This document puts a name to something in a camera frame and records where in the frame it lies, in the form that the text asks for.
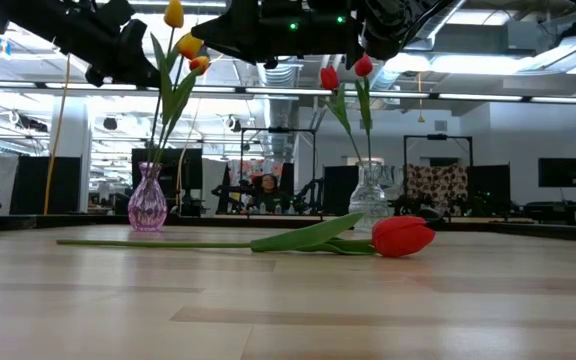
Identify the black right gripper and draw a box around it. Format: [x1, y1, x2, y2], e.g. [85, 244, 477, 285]
[190, 0, 329, 70]

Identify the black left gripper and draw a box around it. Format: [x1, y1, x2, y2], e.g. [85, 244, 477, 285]
[32, 0, 162, 89]

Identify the yellow orange artificial tulip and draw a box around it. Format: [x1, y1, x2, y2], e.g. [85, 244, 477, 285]
[155, 32, 206, 176]
[157, 54, 213, 171]
[148, 0, 186, 176]

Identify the red artificial tulip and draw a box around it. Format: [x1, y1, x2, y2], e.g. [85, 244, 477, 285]
[56, 212, 438, 259]
[353, 52, 375, 165]
[319, 65, 364, 165]

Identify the purple glass vase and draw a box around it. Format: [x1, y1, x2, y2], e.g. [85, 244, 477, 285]
[126, 160, 169, 233]

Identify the clear glass vase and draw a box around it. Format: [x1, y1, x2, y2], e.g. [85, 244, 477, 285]
[348, 160, 390, 232]

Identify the white pillar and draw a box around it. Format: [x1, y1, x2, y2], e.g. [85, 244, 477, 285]
[49, 97, 93, 216]

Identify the black screen panel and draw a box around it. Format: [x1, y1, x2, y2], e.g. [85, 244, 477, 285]
[131, 147, 204, 204]

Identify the person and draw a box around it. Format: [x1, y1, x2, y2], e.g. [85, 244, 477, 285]
[245, 173, 292, 215]

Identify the black partition panel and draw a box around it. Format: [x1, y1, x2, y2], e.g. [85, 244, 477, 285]
[9, 155, 83, 216]
[322, 165, 360, 217]
[467, 164, 512, 211]

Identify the long overhead light bar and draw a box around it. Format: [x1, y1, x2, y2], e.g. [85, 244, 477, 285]
[0, 79, 576, 107]

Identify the floral patterned panel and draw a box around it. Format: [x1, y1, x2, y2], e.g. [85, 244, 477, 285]
[407, 163, 470, 211]

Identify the black monitor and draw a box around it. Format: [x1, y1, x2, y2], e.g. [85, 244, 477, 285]
[537, 157, 576, 189]

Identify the black desk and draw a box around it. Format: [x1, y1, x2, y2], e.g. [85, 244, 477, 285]
[522, 199, 576, 227]

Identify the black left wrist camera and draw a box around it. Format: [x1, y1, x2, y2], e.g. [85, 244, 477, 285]
[95, 0, 137, 24]

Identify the ribbed silver duct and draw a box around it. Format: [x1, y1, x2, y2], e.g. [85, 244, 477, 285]
[257, 62, 302, 156]

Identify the black frame stand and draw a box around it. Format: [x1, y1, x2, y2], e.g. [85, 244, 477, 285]
[402, 133, 474, 211]
[240, 127, 318, 201]

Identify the black table edge rail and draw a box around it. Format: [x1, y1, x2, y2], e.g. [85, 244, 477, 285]
[0, 213, 576, 245]

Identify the hanging yellow pendant cord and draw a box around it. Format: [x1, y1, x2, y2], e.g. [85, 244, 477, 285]
[416, 72, 427, 125]

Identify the silver diagonal duct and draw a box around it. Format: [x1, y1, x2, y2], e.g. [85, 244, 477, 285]
[372, 0, 469, 91]

